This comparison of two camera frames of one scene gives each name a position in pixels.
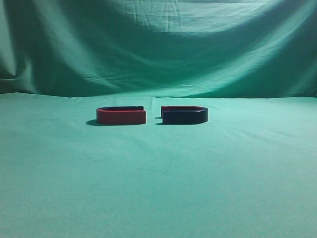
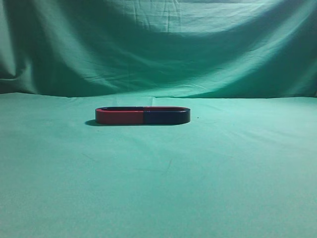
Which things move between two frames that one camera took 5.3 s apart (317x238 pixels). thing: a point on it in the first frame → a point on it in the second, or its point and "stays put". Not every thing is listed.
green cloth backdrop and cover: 250,171 stays put
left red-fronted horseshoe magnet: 131,115 stays put
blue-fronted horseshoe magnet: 184,114 → 166,115
